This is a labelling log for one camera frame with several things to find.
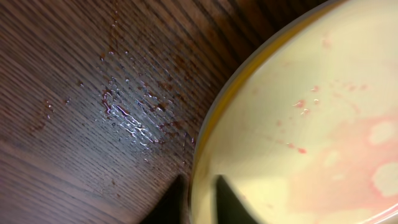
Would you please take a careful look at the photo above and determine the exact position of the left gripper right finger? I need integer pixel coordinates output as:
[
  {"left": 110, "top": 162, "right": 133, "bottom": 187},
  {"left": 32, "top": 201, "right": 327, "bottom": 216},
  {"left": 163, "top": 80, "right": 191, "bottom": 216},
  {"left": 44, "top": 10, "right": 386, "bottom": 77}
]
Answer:
[{"left": 215, "top": 175, "right": 257, "bottom": 224}]

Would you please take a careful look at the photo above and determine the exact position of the green plate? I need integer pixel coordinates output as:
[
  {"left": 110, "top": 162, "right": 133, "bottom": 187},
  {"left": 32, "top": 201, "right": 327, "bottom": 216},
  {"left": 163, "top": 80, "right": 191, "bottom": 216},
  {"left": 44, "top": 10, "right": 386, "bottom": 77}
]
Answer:
[{"left": 190, "top": 0, "right": 397, "bottom": 223}]

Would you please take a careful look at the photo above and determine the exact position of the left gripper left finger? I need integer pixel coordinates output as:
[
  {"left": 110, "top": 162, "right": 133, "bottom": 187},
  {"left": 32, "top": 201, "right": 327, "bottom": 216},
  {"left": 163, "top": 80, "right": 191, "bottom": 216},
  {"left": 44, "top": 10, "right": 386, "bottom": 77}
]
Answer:
[{"left": 139, "top": 174, "right": 187, "bottom": 224}]

